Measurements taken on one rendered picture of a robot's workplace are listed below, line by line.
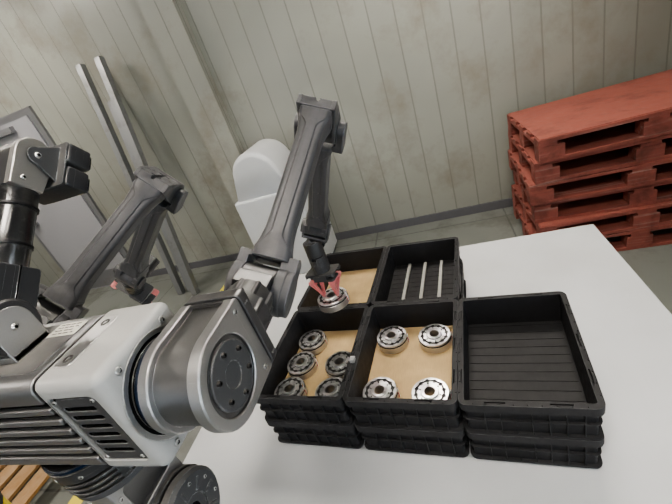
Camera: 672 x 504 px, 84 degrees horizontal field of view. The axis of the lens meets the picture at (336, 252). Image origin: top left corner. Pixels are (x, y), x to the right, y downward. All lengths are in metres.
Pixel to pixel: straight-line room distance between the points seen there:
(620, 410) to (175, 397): 1.12
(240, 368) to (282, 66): 3.27
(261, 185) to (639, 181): 2.61
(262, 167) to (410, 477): 2.54
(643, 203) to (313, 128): 2.60
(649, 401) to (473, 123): 2.67
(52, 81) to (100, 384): 4.49
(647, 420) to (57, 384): 1.24
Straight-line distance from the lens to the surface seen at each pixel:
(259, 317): 0.52
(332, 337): 1.43
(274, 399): 1.18
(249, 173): 3.24
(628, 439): 1.26
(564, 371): 1.20
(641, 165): 2.93
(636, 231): 3.12
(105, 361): 0.47
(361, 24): 3.45
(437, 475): 1.18
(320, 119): 0.74
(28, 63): 4.98
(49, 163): 0.69
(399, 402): 1.03
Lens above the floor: 1.73
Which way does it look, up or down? 27 degrees down
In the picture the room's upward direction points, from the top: 20 degrees counter-clockwise
